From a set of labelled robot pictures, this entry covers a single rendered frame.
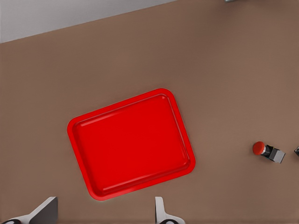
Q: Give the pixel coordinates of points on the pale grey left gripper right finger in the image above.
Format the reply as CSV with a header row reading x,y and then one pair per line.
x,y
161,213

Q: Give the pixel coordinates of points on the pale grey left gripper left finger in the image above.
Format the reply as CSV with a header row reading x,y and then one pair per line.
x,y
44,211

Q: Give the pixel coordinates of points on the red plastic tray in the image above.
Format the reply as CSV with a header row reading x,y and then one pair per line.
x,y
130,143

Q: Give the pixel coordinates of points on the red push-button switch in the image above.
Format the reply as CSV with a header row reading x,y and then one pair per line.
x,y
268,151

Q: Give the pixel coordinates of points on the dark push-button switch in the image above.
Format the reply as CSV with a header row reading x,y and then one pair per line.
x,y
296,151

